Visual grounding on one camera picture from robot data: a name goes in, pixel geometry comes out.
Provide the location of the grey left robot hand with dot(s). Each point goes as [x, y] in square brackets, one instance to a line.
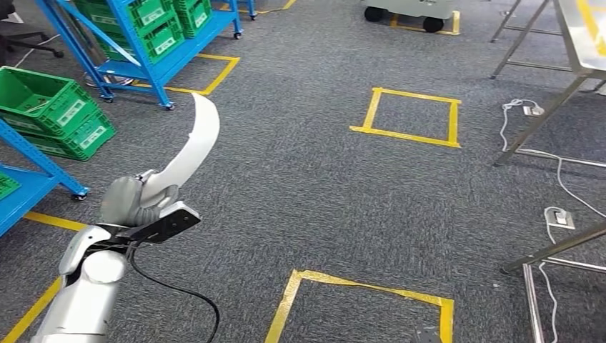
[120, 203]

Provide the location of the white curved car part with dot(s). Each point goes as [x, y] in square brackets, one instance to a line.
[199, 137]

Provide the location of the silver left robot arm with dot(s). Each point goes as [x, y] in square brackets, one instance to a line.
[85, 298]

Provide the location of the blue metal shelf rack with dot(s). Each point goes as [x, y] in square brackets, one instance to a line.
[156, 71]
[28, 189]

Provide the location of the yellow tape square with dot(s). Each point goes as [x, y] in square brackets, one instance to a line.
[455, 23]
[222, 71]
[289, 4]
[284, 307]
[371, 111]

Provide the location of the black office chair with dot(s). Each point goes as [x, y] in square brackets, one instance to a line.
[28, 40]

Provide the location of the white wheeled cart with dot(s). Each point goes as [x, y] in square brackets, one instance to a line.
[407, 7]

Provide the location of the grey socket box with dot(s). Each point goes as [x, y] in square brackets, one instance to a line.
[561, 220]
[533, 111]

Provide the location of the steel table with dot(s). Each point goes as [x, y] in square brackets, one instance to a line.
[577, 33]

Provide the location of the yellow tape rectangle outline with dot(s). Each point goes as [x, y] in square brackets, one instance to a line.
[592, 23]

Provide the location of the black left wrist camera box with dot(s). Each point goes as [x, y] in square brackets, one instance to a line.
[173, 222]

